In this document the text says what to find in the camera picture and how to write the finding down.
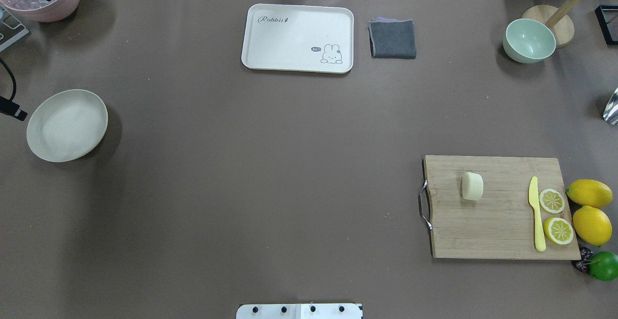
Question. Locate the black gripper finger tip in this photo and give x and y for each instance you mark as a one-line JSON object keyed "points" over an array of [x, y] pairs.
{"points": [[10, 108]]}

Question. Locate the cream round plate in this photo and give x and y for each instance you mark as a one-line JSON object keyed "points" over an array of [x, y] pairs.
{"points": [[67, 126]]}

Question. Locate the white steamed bun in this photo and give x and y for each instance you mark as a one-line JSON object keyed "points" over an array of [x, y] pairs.
{"points": [[472, 186]]}

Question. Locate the cream rabbit tray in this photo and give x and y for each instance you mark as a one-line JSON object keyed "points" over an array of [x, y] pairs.
{"points": [[299, 38]]}

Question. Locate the grey folded cloth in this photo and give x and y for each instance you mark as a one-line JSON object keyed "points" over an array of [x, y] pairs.
{"points": [[392, 38]]}

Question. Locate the wooden cutting board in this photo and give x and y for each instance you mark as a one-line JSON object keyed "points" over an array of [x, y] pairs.
{"points": [[500, 225]]}

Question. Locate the light green bowl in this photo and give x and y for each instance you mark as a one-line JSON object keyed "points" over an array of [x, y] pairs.
{"points": [[528, 41]]}

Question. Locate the yellow plastic knife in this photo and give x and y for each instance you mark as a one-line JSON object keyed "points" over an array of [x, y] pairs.
{"points": [[533, 200]]}

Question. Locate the upper lemon half slice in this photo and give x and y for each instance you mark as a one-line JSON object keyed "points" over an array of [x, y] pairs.
{"points": [[552, 201]]}

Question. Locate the lemon half slice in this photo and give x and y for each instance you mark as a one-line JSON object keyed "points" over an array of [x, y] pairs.
{"points": [[558, 230], [552, 201]]}

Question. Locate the lower lemon half slice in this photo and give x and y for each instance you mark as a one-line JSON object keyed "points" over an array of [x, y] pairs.
{"points": [[558, 230]]}

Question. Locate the wooden stand with round base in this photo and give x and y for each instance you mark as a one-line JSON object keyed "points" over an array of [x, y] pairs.
{"points": [[556, 19]]}

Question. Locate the upper whole lemon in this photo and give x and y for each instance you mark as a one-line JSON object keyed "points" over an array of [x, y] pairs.
{"points": [[590, 192]]}

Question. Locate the whole lemon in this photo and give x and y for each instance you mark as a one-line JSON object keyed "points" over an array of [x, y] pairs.
{"points": [[590, 192], [592, 225]]}

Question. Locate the dark purple grapes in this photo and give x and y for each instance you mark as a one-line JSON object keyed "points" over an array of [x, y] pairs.
{"points": [[583, 265]]}

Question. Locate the lower whole lemon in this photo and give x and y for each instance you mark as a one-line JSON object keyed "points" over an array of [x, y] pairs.
{"points": [[592, 225]]}

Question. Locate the shiny silver object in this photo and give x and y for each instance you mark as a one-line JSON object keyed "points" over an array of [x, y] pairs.
{"points": [[610, 112]]}

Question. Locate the green lime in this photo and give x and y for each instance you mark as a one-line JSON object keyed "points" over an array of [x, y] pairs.
{"points": [[604, 266]]}

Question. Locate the grey metal bracket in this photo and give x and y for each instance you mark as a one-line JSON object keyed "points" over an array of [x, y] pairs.
{"points": [[11, 29]]}

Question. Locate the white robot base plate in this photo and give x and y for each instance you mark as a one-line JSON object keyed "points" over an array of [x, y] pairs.
{"points": [[301, 311]]}

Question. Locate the black frame object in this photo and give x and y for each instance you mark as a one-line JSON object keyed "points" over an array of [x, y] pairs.
{"points": [[607, 16]]}

